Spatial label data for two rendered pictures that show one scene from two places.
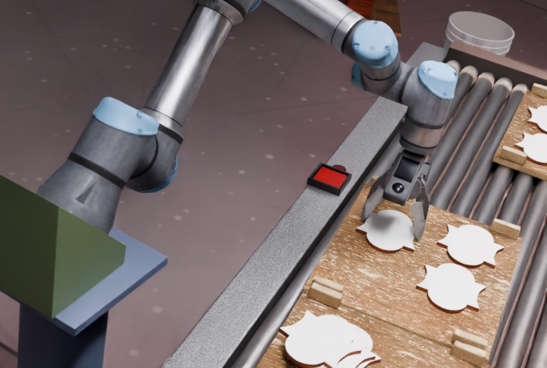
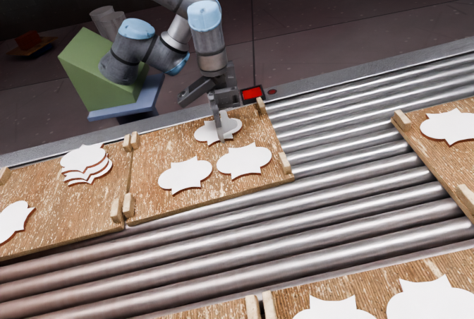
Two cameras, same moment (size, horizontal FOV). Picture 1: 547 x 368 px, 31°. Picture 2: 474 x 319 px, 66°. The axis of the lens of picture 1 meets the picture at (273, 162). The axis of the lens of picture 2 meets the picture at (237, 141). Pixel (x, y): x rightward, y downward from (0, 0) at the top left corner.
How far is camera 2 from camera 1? 1.89 m
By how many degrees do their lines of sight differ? 60
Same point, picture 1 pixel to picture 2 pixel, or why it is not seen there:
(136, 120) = (124, 29)
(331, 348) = (76, 164)
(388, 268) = (182, 148)
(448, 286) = (182, 173)
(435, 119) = (197, 47)
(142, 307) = not seen: hidden behind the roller
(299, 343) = (73, 154)
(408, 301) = (156, 169)
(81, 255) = (93, 87)
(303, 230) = (195, 113)
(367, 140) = (320, 81)
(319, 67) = not seen: outside the picture
